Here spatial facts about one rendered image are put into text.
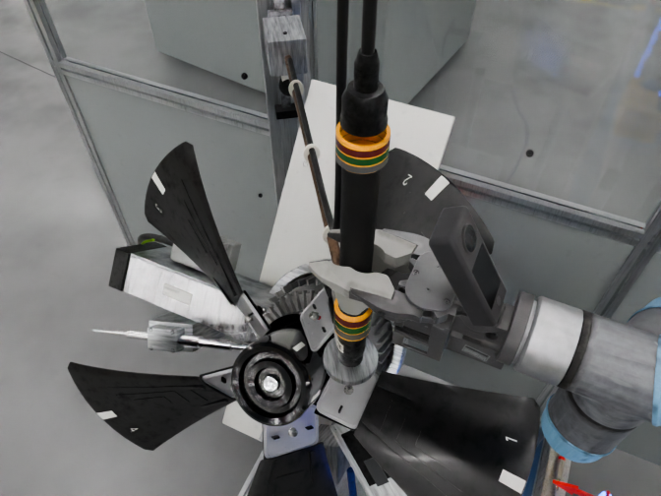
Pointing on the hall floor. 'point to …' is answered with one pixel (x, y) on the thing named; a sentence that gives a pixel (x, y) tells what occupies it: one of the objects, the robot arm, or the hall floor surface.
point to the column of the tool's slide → (285, 134)
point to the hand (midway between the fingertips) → (330, 248)
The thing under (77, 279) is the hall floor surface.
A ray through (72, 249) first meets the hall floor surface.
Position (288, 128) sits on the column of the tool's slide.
